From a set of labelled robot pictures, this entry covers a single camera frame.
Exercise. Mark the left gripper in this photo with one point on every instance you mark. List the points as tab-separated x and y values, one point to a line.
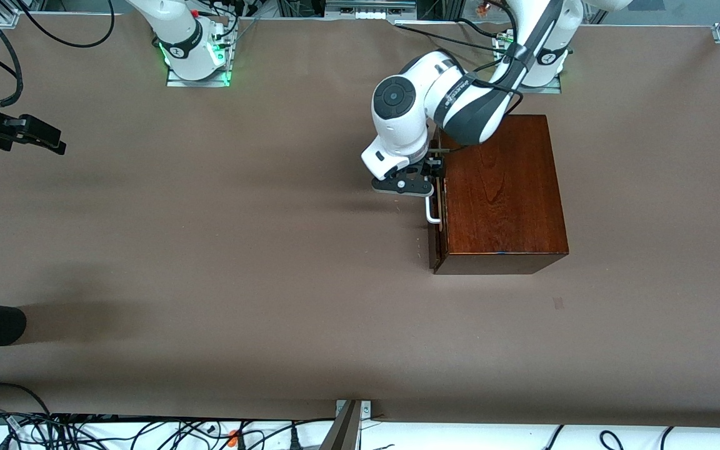
433	167

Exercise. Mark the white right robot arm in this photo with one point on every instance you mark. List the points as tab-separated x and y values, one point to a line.
179	31

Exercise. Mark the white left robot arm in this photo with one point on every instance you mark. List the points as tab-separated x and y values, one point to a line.
460	100

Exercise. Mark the dark brown wooden cabinet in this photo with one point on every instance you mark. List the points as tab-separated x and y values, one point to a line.
510	206

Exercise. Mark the white power strip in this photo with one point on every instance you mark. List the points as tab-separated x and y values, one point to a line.
369	14

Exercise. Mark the orange connector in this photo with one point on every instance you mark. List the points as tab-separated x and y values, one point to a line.
235	437

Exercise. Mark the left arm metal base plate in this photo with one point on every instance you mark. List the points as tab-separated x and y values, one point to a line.
557	89

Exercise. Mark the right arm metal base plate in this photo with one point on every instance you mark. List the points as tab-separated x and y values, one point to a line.
175	82

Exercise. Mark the metal table bracket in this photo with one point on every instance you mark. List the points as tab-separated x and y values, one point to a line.
344	431

